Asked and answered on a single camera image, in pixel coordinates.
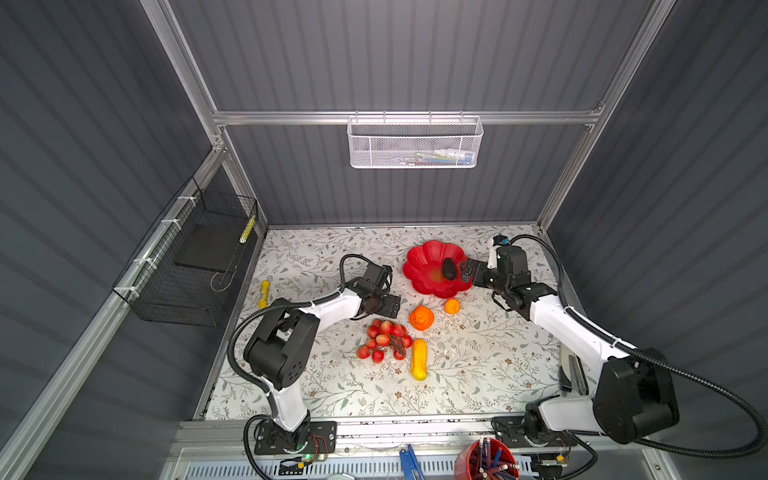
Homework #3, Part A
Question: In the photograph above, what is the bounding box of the black flat tool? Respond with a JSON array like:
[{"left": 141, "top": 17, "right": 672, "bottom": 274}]
[{"left": 558, "top": 352, "right": 590, "bottom": 396}]

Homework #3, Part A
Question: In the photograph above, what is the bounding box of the red pen cup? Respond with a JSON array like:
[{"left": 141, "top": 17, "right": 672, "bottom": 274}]
[{"left": 454, "top": 438, "right": 521, "bottom": 480}]

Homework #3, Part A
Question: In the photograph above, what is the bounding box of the black wire basket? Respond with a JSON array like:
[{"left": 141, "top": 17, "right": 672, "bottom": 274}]
[{"left": 113, "top": 180, "right": 259, "bottom": 327}]

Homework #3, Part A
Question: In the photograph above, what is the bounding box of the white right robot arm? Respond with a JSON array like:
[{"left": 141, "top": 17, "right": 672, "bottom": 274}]
[{"left": 442, "top": 245, "right": 680, "bottom": 444}]

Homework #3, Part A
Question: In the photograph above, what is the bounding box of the red fake lychee bunch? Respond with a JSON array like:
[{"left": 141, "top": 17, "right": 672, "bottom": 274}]
[{"left": 356, "top": 319, "right": 415, "bottom": 364}]

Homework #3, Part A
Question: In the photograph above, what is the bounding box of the orange fake bell pepper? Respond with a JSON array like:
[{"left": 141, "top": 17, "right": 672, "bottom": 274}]
[{"left": 409, "top": 305, "right": 435, "bottom": 331}]

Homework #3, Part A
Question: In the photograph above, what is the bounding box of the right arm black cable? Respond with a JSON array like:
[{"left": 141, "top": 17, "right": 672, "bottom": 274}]
[{"left": 508, "top": 233, "right": 768, "bottom": 460}]

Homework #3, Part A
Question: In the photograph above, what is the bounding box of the red flower-shaped fruit bowl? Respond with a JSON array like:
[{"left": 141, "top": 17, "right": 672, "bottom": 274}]
[{"left": 403, "top": 240, "right": 471, "bottom": 299}]

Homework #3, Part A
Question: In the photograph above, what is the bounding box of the dark fake avocado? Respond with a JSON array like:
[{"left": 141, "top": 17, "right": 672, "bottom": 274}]
[{"left": 441, "top": 258, "right": 459, "bottom": 281}]

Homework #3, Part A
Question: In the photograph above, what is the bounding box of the white wire mesh basket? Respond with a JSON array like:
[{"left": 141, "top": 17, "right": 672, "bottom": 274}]
[{"left": 346, "top": 114, "right": 484, "bottom": 170}]

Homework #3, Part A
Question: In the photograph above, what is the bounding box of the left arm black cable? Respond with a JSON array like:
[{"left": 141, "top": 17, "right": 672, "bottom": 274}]
[{"left": 226, "top": 253, "right": 394, "bottom": 480}]

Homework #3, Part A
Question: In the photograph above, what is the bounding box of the small fake orange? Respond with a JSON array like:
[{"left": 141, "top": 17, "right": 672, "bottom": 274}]
[{"left": 444, "top": 298, "right": 461, "bottom": 315}]

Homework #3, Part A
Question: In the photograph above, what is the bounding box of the yellow marker in basket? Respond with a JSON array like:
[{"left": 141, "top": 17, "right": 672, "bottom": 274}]
[{"left": 239, "top": 216, "right": 256, "bottom": 244}]

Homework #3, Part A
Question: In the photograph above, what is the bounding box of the yellow marker on table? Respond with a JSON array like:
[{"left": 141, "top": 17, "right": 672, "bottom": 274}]
[{"left": 258, "top": 281, "right": 271, "bottom": 309}]

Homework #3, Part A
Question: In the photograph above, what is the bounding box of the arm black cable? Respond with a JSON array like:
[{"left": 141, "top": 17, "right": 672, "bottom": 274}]
[
  {"left": 226, "top": 253, "right": 394, "bottom": 480},
  {"left": 508, "top": 233, "right": 768, "bottom": 460}
]

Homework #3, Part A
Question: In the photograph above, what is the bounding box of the blue clamp handle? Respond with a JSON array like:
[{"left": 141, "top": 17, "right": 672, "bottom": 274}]
[{"left": 399, "top": 445, "right": 425, "bottom": 480}]

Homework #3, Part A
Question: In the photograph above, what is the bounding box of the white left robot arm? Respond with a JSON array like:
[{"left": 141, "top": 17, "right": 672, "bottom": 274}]
[{"left": 227, "top": 254, "right": 401, "bottom": 434}]

